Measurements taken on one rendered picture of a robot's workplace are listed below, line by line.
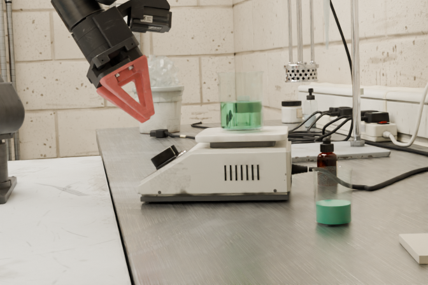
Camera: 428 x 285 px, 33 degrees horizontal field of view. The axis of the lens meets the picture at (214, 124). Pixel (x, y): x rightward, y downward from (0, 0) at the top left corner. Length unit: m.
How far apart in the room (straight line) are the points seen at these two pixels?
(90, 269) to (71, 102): 2.71
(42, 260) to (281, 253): 0.22
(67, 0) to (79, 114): 2.39
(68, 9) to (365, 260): 0.53
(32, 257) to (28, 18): 2.69
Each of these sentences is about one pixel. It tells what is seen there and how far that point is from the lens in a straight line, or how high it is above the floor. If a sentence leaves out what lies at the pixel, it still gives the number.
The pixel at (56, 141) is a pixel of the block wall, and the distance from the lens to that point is 3.38.
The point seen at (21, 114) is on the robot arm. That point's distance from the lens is 1.11.
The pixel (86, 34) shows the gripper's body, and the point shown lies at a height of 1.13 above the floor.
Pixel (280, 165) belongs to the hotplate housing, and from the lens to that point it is 0.93.
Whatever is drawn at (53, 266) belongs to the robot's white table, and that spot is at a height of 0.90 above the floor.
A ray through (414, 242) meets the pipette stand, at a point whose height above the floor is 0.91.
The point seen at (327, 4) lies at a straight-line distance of 0.80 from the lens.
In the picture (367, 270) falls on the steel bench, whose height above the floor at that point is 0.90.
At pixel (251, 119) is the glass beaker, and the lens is 0.95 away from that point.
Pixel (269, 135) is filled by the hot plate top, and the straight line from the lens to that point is 0.93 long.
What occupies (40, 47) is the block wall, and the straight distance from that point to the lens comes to 3.37.
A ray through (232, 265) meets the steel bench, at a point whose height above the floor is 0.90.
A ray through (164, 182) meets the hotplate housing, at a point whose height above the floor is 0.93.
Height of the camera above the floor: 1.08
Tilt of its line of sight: 5 degrees down
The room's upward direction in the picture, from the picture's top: 2 degrees counter-clockwise
